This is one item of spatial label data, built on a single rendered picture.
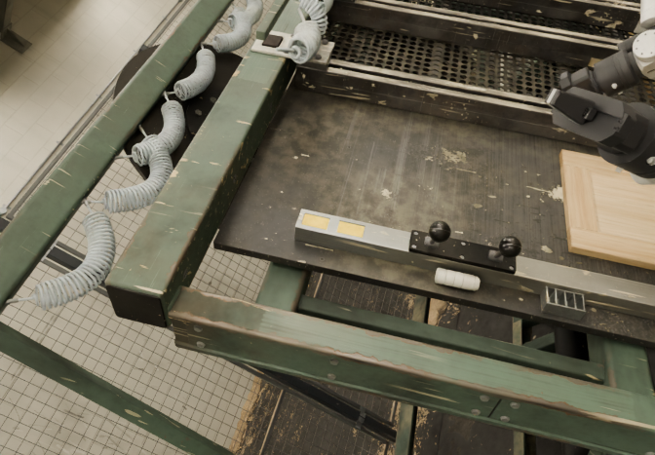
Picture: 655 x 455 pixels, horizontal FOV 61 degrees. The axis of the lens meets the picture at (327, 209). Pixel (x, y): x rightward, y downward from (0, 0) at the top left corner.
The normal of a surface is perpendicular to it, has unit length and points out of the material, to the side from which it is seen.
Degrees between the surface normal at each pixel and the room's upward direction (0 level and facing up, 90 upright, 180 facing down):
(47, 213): 90
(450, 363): 59
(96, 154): 90
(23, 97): 90
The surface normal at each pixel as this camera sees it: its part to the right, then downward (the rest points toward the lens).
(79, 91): 0.53, -0.41
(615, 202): 0.07, -0.69
